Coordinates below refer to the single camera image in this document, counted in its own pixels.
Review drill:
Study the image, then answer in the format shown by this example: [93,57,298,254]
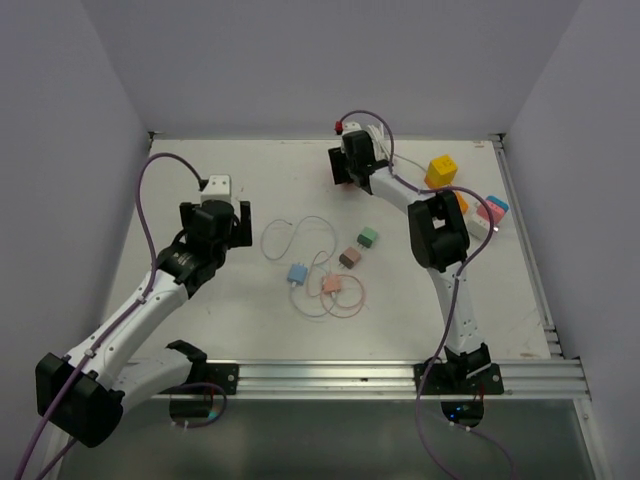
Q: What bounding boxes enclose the blue usb charger plug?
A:
[286,263,308,288]

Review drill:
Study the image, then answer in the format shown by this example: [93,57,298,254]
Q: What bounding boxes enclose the green charger plug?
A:
[356,227,379,249]

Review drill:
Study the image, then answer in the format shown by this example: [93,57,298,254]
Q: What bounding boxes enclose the brown usb charger plug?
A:
[338,247,361,269]

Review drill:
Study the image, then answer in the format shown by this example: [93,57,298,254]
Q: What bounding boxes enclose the pink usb charger plug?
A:
[322,273,342,296]

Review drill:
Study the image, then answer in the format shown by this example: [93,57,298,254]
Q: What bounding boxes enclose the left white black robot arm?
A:
[35,200,253,448]

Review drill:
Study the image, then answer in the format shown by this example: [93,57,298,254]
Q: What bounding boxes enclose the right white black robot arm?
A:
[329,123,491,393]

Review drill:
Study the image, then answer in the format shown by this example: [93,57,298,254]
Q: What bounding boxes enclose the yellow cube socket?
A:
[424,155,458,189]

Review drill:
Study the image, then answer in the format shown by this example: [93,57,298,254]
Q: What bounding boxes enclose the orange power strip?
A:
[454,191,469,214]

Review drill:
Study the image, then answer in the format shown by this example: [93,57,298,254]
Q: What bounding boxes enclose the pink blue white adapter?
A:
[466,195,509,240]

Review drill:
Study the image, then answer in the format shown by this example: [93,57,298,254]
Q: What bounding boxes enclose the white power cord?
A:
[366,122,431,174]

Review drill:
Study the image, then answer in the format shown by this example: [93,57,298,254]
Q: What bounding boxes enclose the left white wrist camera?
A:
[199,174,232,203]

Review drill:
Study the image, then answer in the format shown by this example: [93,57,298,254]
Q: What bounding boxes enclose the blue usb cable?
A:
[261,215,337,321]

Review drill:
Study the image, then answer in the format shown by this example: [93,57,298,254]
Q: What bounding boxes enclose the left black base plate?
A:
[149,363,240,396]

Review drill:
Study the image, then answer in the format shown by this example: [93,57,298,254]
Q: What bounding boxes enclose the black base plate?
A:
[413,359,505,396]
[149,363,240,396]

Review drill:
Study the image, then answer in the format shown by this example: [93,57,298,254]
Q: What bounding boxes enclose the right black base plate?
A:
[413,359,505,396]

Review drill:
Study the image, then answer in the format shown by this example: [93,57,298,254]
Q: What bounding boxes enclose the aluminium front rail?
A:
[64,357,591,401]

